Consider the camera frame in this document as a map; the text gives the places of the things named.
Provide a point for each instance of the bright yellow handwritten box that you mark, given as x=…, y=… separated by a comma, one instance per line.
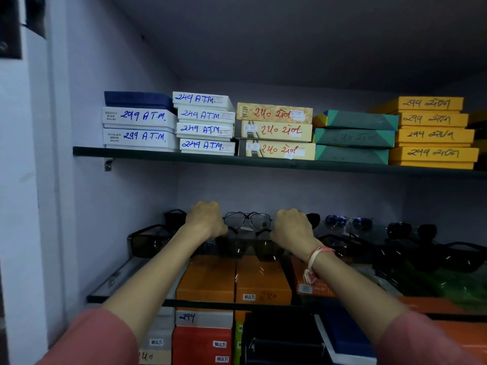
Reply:
x=433, y=120
x=426, y=104
x=435, y=136
x=433, y=156

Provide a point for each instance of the pink left sleeve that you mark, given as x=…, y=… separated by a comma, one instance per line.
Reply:
x=93, y=340

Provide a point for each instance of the small white handwritten box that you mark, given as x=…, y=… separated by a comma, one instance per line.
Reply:
x=205, y=130
x=207, y=115
x=207, y=146
x=201, y=99

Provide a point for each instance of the black box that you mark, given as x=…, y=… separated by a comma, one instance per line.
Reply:
x=283, y=338

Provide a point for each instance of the pink right sleeve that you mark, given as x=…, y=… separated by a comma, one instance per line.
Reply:
x=418, y=340

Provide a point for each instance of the teal box with yellow corner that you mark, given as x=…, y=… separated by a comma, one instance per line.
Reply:
x=350, y=155
x=357, y=120
x=354, y=137

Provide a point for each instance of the blue and white box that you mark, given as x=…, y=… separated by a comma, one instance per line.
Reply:
x=344, y=336

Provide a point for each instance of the grey lidded handwritten box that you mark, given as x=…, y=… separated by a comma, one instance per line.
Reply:
x=205, y=319

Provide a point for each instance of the flat orange box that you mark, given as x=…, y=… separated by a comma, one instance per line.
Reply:
x=430, y=304

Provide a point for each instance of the row of assorted sunglasses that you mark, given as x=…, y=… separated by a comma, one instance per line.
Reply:
x=346, y=224

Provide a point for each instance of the metal shelf bracket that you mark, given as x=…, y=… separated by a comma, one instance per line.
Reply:
x=108, y=164

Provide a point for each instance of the person's right thumb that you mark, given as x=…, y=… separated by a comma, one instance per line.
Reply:
x=275, y=233

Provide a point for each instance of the beige handwritten box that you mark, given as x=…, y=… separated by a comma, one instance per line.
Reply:
x=154, y=357

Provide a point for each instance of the black wraparound sunglasses pair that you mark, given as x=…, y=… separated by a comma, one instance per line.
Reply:
x=247, y=247

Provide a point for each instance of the white box with small label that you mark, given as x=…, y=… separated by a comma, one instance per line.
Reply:
x=158, y=338

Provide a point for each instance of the person's right forearm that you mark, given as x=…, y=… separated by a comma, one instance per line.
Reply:
x=357, y=290

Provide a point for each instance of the pink sleeve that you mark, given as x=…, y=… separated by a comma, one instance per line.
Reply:
x=418, y=340
x=93, y=340

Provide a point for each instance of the person's right hand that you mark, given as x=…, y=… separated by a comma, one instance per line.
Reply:
x=292, y=231

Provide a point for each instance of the orange cardboard box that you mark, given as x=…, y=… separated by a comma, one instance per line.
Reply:
x=262, y=281
x=207, y=279

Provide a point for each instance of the person's left forearm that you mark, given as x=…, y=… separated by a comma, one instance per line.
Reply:
x=152, y=277

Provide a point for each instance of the dark blue flat box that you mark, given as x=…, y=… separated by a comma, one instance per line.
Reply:
x=137, y=99

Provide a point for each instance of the large white handwritten box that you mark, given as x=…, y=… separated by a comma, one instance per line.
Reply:
x=140, y=117
x=140, y=138

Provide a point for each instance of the orange box with white label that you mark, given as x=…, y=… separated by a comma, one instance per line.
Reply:
x=304, y=279

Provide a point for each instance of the person's left thumb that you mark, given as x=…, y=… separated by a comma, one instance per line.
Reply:
x=222, y=229

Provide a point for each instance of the dark glass shelf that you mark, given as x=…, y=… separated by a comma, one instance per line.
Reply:
x=266, y=162

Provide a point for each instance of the green plastic bag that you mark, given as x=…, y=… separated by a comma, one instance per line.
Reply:
x=449, y=285

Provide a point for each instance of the clear glass shelf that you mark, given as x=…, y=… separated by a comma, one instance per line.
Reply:
x=121, y=279

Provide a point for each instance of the red box with white labels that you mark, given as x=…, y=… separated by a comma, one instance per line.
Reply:
x=201, y=345

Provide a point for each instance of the person's left hand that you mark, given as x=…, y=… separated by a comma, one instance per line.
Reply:
x=205, y=220

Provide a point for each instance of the green narrow box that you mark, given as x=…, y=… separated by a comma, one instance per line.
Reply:
x=239, y=338

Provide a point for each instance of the large orange box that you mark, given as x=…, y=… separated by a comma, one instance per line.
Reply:
x=466, y=336

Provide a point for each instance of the red white thread wristband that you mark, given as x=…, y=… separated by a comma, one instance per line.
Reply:
x=314, y=260

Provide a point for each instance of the pale yellow patterned box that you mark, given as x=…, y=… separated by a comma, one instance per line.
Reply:
x=277, y=150
x=274, y=131
x=274, y=113

